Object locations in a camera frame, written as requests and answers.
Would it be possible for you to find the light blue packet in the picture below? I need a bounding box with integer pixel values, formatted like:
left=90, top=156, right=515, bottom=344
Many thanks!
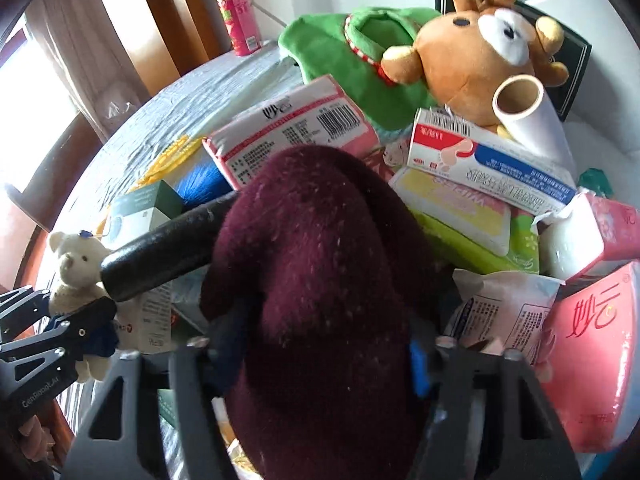
left=170, top=272, right=214, bottom=337

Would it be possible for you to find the green wet wipes packet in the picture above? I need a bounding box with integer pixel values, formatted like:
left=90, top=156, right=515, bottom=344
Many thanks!
left=579, top=167, right=614, bottom=199

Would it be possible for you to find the open pink tissue pack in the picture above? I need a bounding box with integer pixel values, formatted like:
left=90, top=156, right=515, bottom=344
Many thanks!
left=540, top=260, right=640, bottom=454

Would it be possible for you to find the blue bristle brush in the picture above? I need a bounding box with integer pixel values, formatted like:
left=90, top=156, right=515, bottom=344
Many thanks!
left=172, top=157, right=239, bottom=207

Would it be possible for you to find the white pad packet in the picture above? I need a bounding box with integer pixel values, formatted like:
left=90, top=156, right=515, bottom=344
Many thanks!
left=442, top=268, right=565, bottom=369

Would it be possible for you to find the beige curtain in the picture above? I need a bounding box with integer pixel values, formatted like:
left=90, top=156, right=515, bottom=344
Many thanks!
left=25, top=0, right=166, bottom=142

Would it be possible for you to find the clear plastic bag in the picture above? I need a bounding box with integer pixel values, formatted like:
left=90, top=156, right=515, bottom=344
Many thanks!
left=95, top=95, right=144, bottom=124

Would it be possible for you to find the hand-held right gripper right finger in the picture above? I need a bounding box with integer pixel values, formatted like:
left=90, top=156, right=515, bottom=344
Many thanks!
left=409, top=335, right=583, bottom=480

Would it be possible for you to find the pink cylinder can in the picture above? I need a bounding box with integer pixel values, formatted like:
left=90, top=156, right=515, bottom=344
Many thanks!
left=212, top=0, right=263, bottom=57

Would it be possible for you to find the black gift box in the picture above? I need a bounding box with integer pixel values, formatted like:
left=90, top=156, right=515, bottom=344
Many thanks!
left=434, top=0, right=592, bottom=122

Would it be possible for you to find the wooden wall pillar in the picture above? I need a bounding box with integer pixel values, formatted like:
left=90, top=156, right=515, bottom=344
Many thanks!
left=132, top=0, right=227, bottom=82

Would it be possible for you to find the dark green white box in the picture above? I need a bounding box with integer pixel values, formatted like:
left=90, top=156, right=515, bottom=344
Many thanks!
left=106, top=180, right=185, bottom=254

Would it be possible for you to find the person's left hand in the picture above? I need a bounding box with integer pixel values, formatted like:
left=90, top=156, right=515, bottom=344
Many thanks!
left=16, top=414, right=57, bottom=462

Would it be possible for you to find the yellow white wipes pack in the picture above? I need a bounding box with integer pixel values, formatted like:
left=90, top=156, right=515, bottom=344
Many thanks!
left=389, top=166, right=513, bottom=257

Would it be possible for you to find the green wipes pack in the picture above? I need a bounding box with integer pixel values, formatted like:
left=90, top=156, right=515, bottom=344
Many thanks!
left=412, top=207, right=542, bottom=275

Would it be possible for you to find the brown bear plush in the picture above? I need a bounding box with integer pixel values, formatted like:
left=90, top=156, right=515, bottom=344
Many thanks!
left=381, top=7, right=551, bottom=129

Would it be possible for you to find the blue white medicine box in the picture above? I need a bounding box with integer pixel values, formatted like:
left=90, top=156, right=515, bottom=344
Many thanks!
left=406, top=108, right=578, bottom=207

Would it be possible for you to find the small white box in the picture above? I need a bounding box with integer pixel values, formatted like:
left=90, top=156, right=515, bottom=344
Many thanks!
left=117, top=280, right=174, bottom=356

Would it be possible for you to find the black cylindrical handle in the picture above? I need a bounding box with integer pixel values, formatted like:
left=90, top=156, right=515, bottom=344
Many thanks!
left=100, top=191, right=241, bottom=304

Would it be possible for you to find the small white teddy bear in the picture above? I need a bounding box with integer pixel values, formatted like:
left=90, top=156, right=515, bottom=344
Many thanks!
left=48, top=230, right=119, bottom=384

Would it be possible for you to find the maroon fleece cloth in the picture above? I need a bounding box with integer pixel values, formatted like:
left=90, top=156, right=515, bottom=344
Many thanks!
left=200, top=145, right=444, bottom=480

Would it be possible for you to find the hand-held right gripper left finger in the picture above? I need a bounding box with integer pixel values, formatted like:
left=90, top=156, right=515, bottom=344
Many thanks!
left=60, top=305, right=251, bottom=480

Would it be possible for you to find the white paper tube roll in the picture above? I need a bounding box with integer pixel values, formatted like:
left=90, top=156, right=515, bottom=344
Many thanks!
left=491, top=74, right=579, bottom=177

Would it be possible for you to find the green plush bag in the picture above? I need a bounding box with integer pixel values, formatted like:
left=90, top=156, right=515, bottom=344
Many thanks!
left=277, top=6, right=441, bottom=127

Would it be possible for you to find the dark wooden furniture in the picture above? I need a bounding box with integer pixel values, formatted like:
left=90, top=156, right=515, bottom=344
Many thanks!
left=4, top=110, right=108, bottom=234

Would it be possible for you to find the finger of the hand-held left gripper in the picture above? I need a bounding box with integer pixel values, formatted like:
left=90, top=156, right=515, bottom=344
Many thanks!
left=0, top=296, right=119, bottom=387
left=0, top=285, right=53, bottom=347

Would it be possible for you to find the yellow plastic toy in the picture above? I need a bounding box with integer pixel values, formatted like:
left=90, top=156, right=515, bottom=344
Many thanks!
left=131, top=132, right=206, bottom=191

